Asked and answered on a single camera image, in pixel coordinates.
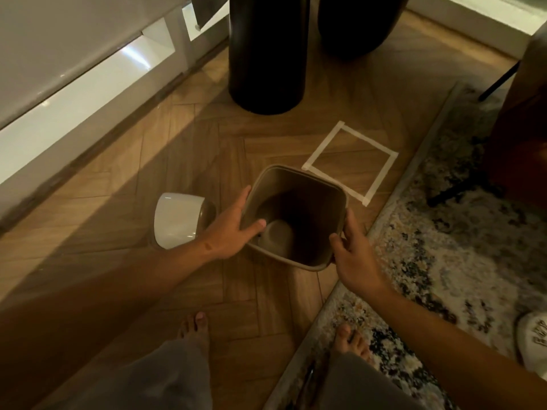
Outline person's right hand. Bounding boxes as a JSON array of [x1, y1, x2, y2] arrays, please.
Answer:
[[328, 207, 390, 298]]

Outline person's left hand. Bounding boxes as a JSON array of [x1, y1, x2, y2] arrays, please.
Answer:
[[199, 185, 267, 262]]

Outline beige plastic waste bin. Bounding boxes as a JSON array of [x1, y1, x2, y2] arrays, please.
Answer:
[[240, 165, 349, 272]]

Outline person's left forearm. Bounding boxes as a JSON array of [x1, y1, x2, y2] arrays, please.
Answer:
[[0, 239, 214, 410]]

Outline person's right forearm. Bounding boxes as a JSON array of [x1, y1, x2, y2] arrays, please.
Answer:
[[365, 282, 547, 410]]

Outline white bin lid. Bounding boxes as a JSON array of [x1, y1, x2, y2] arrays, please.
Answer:
[[150, 192, 217, 251]]

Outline masking tape square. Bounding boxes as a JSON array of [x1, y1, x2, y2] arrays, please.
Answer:
[[302, 120, 399, 206]]

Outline person's right foot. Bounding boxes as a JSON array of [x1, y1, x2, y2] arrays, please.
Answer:
[[332, 323, 372, 362]]

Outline person's foot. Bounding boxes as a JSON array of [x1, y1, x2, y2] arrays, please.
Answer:
[[332, 323, 372, 362], [176, 311, 211, 352]]

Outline patterned grey rug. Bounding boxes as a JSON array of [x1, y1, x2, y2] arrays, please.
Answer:
[[262, 82, 547, 410]]

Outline person's left foot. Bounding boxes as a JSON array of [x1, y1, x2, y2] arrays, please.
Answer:
[[176, 311, 211, 352]]

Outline person's grey trousers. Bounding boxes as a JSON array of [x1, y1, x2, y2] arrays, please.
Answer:
[[40, 337, 424, 410]]

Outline tall black cylindrical vase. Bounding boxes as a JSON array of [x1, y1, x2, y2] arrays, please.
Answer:
[[228, 0, 311, 116]]

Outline brown leather armchair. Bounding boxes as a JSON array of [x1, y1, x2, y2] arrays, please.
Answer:
[[427, 33, 547, 208]]

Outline white slipper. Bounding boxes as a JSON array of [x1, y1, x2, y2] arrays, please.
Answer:
[[515, 311, 547, 380]]

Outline white low cabinet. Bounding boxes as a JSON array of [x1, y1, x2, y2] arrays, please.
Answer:
[[0, 0, 231, 229]]

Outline wide black round vase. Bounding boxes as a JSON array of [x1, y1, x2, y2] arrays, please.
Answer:
[[317, 0, 412, 58]]

